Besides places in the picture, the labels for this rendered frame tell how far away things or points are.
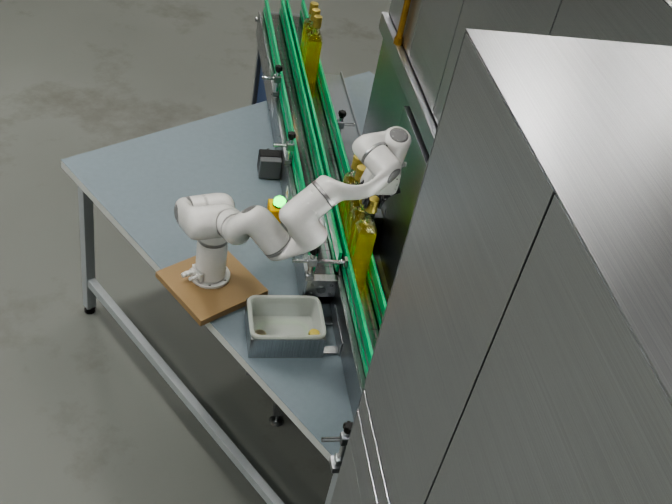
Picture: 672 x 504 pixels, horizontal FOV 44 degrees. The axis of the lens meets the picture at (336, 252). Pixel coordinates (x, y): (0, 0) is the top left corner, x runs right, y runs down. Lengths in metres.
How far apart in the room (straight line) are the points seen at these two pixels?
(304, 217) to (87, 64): 3.30
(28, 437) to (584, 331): 2.64
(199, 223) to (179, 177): 0.78
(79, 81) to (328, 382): 3.08
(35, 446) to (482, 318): 2.38
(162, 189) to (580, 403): 2.36
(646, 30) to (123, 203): 1.97
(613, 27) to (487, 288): 0.68
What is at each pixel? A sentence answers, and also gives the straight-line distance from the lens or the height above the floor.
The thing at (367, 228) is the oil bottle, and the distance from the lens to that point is 2.45.
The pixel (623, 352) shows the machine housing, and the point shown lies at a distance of 0.77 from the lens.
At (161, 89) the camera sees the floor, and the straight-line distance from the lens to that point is 5.06.
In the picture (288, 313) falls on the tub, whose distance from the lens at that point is 2.58.
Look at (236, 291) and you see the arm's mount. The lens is 2.63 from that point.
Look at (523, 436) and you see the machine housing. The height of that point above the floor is 1.89.
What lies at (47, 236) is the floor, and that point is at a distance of 4.00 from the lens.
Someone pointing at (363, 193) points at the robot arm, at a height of 1.35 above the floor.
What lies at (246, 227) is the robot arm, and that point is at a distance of 2.19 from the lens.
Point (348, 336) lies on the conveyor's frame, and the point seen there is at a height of 0.87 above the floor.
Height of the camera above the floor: 2.60
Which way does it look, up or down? 40 degrees down
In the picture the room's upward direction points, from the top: 12 degrees clockwise
